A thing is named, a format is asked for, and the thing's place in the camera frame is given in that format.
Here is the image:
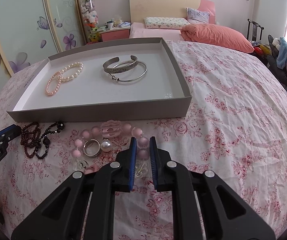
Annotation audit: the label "white mug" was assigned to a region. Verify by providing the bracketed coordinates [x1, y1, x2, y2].
[107, 21, 114, 30]

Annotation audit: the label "dark wooden chair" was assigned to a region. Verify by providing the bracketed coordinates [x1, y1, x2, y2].
[246, 18, 264, 42]

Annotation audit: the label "grey shallow cardboard tray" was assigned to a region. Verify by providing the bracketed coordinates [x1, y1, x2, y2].
[7, 37, 192, 122]

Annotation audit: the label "floral pink bedsheet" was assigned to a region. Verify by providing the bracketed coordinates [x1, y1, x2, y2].
[0, 41, 287, 236]

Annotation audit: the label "single large pearl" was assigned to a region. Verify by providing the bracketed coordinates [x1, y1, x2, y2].
[100, 140, 112, 152]

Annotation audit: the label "clear tube of plush toys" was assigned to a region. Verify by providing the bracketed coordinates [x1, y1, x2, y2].
[79, 0, 100, 43]

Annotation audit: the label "thin silver bangle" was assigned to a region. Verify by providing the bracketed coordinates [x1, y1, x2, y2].
[108, 61, 148, 84]

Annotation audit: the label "dark red bead bracelet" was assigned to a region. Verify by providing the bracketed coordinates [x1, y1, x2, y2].
[20, 121, 42, 159]

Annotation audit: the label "coral folded duvet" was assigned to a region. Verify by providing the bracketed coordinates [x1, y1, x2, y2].
[180, 23, 254, 53]

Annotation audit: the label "sliding wardrobe floral doors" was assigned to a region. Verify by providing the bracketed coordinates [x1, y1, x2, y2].
[0, 0, 86, 92]

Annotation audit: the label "pink bed mattress sheet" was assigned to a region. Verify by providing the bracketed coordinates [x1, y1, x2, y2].
[129, 22, 184, 41]

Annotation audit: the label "lavender patterned pillow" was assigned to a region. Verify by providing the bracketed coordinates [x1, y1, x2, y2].
[186, 8, 210, 24]

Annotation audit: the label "pink nightstand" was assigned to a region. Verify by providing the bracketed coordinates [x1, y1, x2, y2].
[101, 27, 130, 42]

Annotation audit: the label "floral white pillow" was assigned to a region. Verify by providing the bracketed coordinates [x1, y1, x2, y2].
[144, 17, 190, 30]

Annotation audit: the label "white pearl bracelet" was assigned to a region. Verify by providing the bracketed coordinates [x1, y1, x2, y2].
[57, 61, 84, 84]

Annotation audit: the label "wide engraved silver cuff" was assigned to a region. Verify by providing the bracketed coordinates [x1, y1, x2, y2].
[103, 55, 138, 75]

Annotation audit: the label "beige pink headboard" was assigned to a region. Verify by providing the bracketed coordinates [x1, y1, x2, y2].
[129, 0, 216, 24]

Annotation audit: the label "black bead bracelet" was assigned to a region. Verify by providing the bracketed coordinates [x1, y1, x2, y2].
[34, 121, 65, 160]

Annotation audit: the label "pink pearl bracelet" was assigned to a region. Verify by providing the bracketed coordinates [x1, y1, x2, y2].
[45, 70, 64, 97]

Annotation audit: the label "silver ring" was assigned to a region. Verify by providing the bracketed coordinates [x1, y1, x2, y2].
[83, 139, 102, 158]

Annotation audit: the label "large pink bead bracelet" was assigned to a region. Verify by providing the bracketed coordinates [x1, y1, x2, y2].
[71, 119, 151, 181]

